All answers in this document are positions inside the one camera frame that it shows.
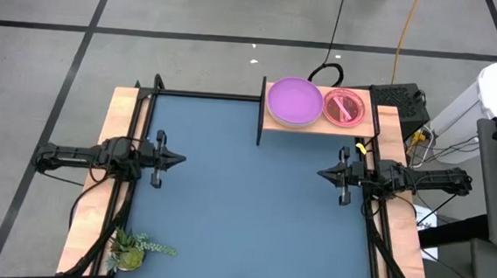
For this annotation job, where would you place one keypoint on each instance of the black perforated computer box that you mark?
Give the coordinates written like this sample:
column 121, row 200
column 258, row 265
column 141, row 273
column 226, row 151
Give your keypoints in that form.
column 396, row 99

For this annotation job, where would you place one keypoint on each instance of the wooden table side board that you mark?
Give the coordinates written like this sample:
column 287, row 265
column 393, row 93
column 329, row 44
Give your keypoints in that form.
column 116, row 112
column 391, row 131

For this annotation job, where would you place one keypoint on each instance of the yellow tape tag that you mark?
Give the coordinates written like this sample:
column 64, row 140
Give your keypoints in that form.
column 361, row 148

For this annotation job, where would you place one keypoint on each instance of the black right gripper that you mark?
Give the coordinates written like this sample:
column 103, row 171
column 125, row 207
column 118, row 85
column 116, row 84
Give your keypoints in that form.
column 353, row 174

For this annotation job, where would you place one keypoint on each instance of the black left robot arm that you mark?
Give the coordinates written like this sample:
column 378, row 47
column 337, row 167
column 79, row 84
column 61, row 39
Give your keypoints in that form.
column 76, row 157

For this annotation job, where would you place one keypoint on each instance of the potted succulent plant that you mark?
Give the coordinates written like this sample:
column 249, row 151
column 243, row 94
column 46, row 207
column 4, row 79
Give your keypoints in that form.
column 128, row 257

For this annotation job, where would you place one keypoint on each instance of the wooden shelf with black frame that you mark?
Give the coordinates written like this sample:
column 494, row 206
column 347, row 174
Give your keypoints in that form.
column 341, row 129

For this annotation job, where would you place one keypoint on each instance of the magenta matte plate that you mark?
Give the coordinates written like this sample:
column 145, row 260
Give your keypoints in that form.
column 295, row 100

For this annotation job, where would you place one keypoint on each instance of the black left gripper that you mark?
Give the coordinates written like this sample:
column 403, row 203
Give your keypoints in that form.
column 148, row 156

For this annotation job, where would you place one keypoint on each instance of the pink transparent plate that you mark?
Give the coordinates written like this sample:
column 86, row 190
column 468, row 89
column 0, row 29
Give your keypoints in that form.
column 345, row 108

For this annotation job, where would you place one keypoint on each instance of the black metal rig frame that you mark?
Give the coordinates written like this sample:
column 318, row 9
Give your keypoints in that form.
column 207, row 95

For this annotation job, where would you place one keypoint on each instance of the white paper sheet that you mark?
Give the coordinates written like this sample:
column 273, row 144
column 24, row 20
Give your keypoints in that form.
column 427, row 217

